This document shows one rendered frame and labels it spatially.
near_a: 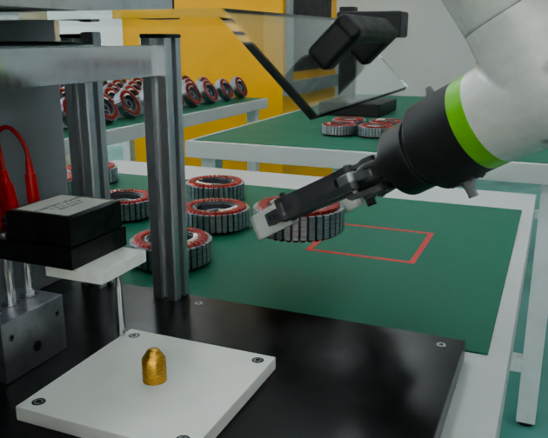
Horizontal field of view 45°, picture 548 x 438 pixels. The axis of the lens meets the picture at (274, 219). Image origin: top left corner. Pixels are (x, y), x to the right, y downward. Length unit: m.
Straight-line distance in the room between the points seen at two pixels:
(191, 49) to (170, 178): 3.50
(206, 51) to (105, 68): 3.53
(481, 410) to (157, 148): 0.40
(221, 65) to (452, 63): 2.15
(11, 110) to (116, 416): 0.37
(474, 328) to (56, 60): 0.49
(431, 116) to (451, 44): 4.91
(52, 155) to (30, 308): 0.25
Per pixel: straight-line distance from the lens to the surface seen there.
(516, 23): 0.57
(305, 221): 0.76
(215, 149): 1.99
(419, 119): 0.64
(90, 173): 0.76
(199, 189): 1.23
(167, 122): 0.69
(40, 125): 0.79
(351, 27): 0.43
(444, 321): 0.75
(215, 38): 4.11
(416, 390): 0.57
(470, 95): 0.61
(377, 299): 0.80
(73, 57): 0.58
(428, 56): 5.57
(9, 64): 0.53
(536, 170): 1.76
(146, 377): 0.55
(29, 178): 0.60
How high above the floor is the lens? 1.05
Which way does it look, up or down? 15 degrees down
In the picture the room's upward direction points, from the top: straight up
